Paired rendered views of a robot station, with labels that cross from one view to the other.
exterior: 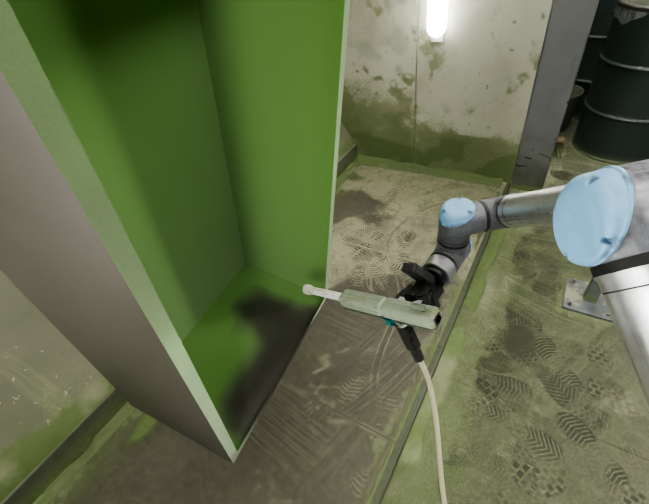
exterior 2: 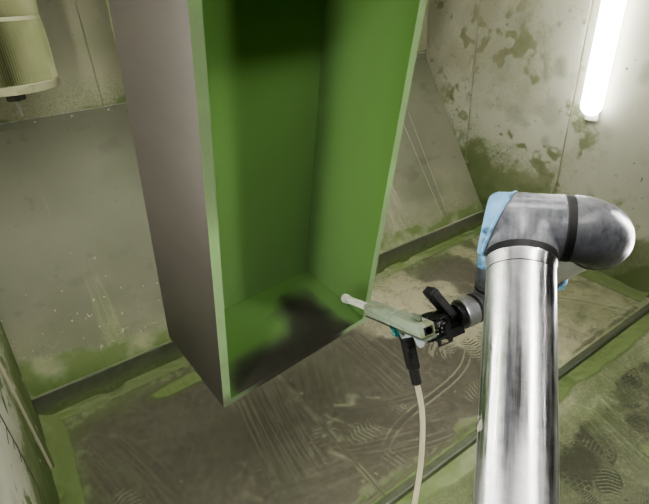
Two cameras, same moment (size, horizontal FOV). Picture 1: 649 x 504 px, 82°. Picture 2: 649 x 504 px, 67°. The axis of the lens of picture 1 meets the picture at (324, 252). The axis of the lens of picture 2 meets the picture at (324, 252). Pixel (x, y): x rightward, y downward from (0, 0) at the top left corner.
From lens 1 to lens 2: 58 cm
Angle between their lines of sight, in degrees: 20
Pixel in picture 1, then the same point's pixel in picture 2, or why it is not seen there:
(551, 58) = not seen: outside the picture
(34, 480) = (72, 390)
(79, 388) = (133, 331)
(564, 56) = not seen: outside the picture
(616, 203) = (493, 206)
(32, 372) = (107, 301)
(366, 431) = (360, 474)
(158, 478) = (160, 434)
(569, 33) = not seen: outside the picture
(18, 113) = (191, 76)
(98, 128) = (226, 109)
